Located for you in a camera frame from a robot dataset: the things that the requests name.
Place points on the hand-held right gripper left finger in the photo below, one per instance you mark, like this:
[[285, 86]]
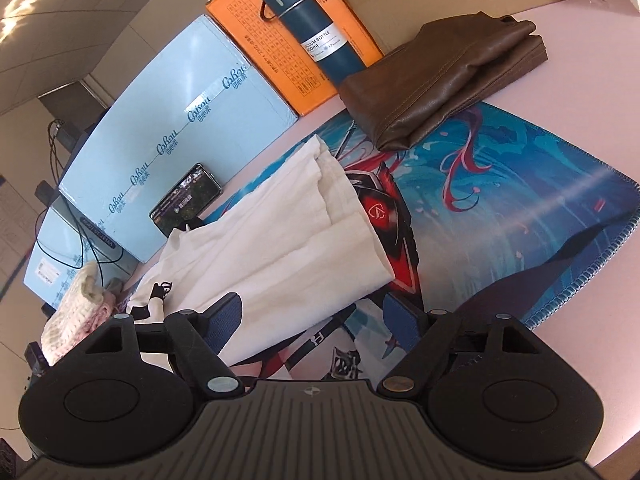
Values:
[[227, 320]]

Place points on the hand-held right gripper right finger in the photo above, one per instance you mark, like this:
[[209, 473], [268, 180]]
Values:
[[402, 320]]

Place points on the white shirt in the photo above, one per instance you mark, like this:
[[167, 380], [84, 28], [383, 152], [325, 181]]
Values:
[[280, 260]]

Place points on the pink knit garment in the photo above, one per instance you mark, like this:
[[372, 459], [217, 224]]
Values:
[[102, 312]]

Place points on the black smartphone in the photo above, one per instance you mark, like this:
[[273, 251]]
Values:
[[185, 195]]

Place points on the printed blue desk mat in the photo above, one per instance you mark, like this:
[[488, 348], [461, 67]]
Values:
[[500, 200]]

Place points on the small light blue carton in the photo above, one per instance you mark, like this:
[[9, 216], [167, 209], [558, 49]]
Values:
[[55, 245]]

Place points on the large light blue carton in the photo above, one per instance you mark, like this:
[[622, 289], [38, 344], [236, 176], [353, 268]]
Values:
[[165, 100]]

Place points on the brown leather garment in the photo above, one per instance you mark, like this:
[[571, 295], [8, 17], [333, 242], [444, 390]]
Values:
[[435, 85]]

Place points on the orange box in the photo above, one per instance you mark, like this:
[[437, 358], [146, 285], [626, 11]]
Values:
[[250, 25]]

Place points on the dark blue vacuum bottle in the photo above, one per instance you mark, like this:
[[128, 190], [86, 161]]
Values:
[[315, 35]]

